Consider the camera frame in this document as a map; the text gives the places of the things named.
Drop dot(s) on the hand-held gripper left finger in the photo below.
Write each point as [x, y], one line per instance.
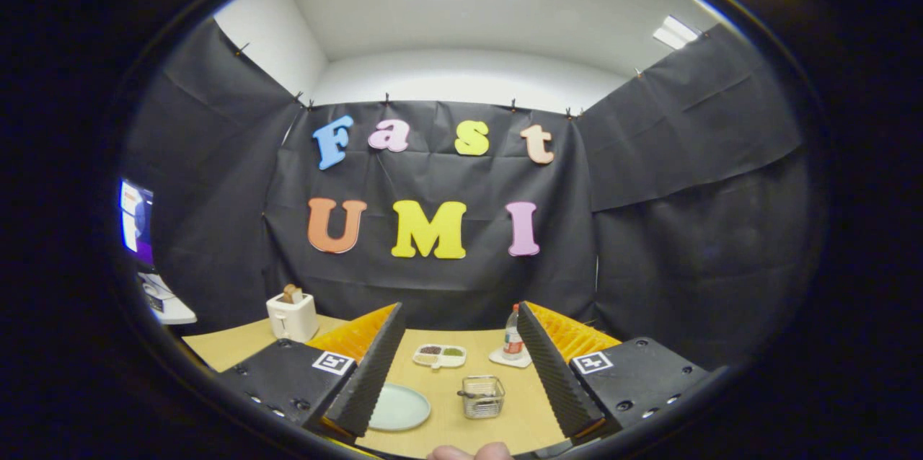
[375, 377]

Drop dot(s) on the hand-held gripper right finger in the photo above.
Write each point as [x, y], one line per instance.
[555, 373]

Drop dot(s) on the light green plate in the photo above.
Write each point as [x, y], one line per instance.
[400, 408]

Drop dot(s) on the clear plastic water bottle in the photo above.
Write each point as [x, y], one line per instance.
[512, 341]

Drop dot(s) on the pile of yellow beans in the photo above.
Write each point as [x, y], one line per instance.
[427, 359]

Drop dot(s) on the white square coaster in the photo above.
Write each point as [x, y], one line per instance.
[501, 359]

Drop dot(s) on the white divided tray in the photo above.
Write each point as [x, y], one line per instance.
[452, 360]

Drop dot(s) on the white toaster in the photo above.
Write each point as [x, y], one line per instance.
[292, 319]

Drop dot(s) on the black backdrop cloth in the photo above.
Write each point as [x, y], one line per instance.
[433, 287]

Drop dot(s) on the brown toast slice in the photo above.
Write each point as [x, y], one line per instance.
[292, 293]

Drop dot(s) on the white side desk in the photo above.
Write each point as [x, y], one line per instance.
[177, 314]

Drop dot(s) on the small ceiling light panel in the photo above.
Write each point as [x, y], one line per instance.
[674, 33]

